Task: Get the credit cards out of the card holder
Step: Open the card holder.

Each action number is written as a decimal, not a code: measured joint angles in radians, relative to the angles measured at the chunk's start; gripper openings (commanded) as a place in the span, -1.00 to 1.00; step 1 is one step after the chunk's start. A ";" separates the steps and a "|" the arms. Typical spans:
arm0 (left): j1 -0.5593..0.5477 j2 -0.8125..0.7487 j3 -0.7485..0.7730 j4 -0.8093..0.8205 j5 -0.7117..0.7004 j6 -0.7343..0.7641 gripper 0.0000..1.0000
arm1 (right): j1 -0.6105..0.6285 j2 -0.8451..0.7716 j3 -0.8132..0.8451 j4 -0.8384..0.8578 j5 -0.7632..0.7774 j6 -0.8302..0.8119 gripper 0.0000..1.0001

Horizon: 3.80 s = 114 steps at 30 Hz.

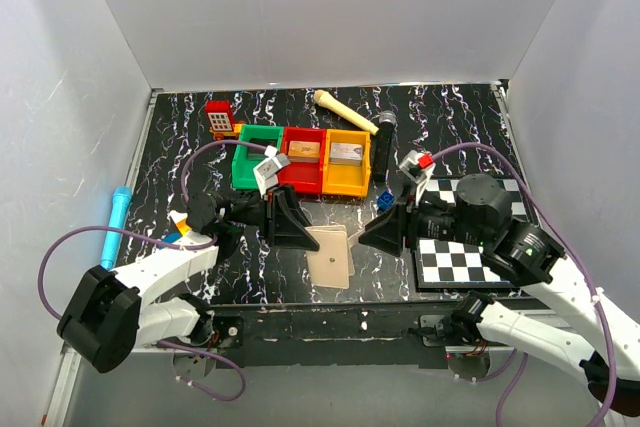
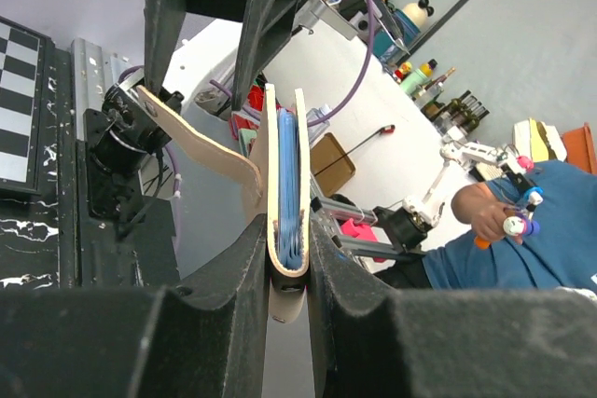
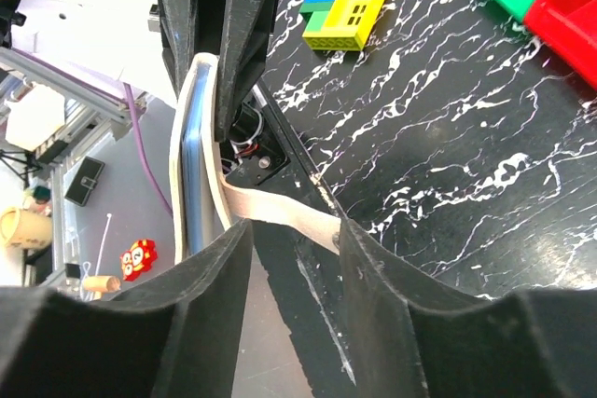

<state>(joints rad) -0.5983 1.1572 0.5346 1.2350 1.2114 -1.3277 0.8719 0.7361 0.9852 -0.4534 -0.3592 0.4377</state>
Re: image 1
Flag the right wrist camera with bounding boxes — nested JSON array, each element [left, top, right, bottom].
[[399, 150, 435, 197]]

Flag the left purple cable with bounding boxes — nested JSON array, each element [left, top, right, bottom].
[[37, 139, 271, 402]]

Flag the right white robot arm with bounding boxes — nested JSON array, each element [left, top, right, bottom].
[[358, 174, 639, 417]]

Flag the red toy block building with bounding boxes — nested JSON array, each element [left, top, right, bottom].
[[205, 100, 245, 140]]

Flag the black white chessboard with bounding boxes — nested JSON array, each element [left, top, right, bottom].
[[413, 178, 537, 292]]

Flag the red plastic bin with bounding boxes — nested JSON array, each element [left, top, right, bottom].
[[278, 126, 326, 194]]

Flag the card box in yellow bin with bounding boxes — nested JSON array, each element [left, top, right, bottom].
[[329, 142, 364, 165]]

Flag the blue toy brick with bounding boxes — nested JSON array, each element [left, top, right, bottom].
[[376, 190, 395, 212]]

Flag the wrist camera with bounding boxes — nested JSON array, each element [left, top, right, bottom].
[[253, 146, 290, 196], [399, 150, 435, 197]]

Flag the card box in red bin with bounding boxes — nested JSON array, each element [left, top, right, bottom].
[[287, 140, 321, 163]]

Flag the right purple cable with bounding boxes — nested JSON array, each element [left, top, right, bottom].
[[429, 141, 621, 427]]

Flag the yellow green toy block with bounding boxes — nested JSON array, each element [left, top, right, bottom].
[[162, 210, 191, 243]]

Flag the purple cable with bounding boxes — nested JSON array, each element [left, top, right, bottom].
[[37, 139, 271, 402], [429, 141, 621, 427]]

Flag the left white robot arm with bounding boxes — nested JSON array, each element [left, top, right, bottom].
[[57, 185, 320, 373]]

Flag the green plastic bin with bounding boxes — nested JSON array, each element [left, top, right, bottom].
[[231, 125, 284, 190]]

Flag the black microphone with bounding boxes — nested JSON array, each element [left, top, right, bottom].
[[371, 111, 397, 182]]

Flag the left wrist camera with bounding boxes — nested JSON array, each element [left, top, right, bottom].
[[253, 146, 290, 196]]

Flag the beige leather card holder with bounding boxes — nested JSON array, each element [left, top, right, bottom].
[[306, 225, 355, 289]]

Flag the yellow plastic bin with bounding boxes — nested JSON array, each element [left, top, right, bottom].
[[322, 129, 371, 198]]

